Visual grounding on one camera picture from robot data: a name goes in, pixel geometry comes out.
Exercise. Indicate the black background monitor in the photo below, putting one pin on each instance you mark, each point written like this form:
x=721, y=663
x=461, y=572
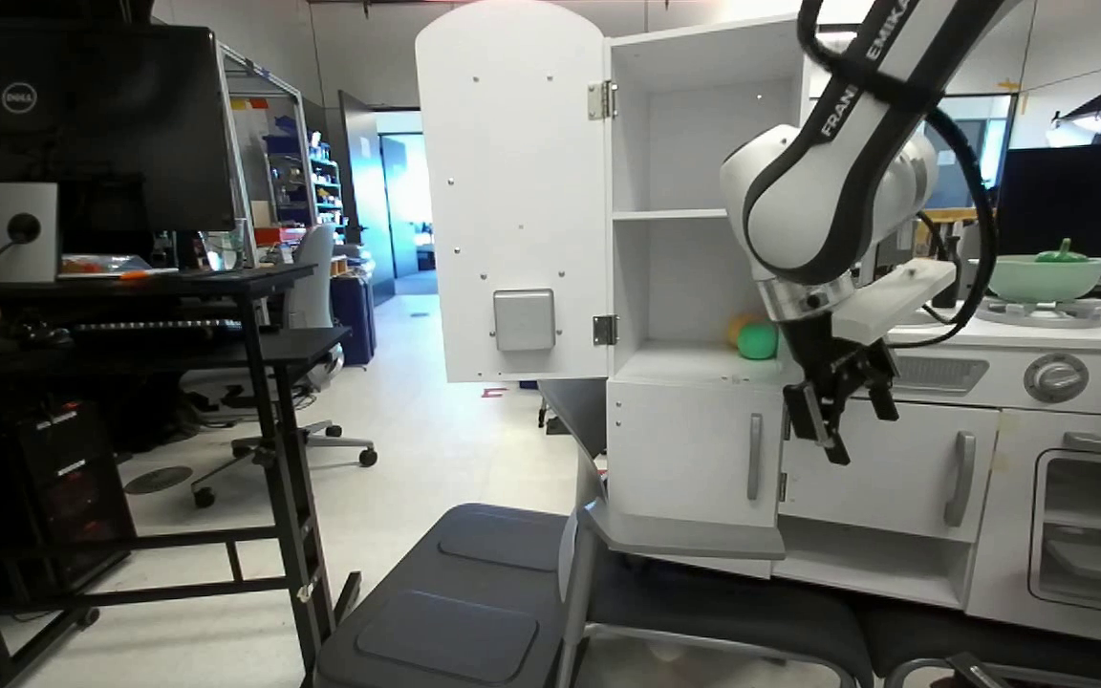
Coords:
x=1087, y=205

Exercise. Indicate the grey vent panel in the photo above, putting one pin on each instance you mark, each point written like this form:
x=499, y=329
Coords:
x=947, y=375

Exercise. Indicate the white toy kitchen unit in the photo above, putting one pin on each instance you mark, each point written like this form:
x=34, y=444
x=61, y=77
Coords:
x=690, y=444

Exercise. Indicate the black computer tower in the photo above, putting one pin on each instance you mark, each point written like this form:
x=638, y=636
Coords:
x=75, y=497

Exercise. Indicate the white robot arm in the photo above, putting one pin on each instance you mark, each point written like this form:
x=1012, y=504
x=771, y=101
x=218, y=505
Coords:
x=804, y=191

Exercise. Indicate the white oven door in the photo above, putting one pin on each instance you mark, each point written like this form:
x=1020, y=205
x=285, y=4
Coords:
x=1097, y=549

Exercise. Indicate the grey stove knob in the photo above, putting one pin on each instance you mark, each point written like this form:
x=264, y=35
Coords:
x=1057, y=379

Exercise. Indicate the white tall cabinet door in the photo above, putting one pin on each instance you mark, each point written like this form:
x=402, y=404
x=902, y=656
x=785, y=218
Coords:
x=513, y=165

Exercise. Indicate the grey stove burner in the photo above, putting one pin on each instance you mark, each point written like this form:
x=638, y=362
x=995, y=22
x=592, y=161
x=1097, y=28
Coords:
x=1012, y=311

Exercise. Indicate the office chair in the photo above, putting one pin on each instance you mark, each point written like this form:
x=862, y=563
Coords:
x=308, y=287

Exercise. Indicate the white small cabinet door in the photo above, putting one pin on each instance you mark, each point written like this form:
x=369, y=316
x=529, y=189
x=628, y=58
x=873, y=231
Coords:
x=879, y=478

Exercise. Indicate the grey metal basin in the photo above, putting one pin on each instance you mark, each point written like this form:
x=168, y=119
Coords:
x=690, y=659

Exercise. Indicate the black Dell monitor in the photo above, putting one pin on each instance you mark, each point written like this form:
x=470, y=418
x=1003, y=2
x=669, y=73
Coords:
x=92, y=129

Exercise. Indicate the green cup on shelf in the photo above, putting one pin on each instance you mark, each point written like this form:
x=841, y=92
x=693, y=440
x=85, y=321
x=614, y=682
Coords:
x=757, y=342

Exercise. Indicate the black desk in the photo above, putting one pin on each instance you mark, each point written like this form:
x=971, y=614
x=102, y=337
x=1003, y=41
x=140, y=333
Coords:
x=130, y=284

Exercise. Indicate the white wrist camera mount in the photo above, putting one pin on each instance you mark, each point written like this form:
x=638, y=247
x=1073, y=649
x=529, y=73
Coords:
x=897, y=298

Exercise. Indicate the white box black circle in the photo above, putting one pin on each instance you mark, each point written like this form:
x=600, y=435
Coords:
x=23, y=231

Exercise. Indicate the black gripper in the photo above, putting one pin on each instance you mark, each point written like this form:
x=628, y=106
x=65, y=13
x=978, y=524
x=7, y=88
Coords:
x=831, y=348

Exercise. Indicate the grey square door knob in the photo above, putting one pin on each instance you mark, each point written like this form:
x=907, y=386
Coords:
x=524, y=321

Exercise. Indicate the mint green pot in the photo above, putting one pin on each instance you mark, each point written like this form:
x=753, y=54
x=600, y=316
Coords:
x=1047, y=273

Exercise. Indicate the black keyboard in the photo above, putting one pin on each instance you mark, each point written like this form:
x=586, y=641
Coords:
x=155, y=328

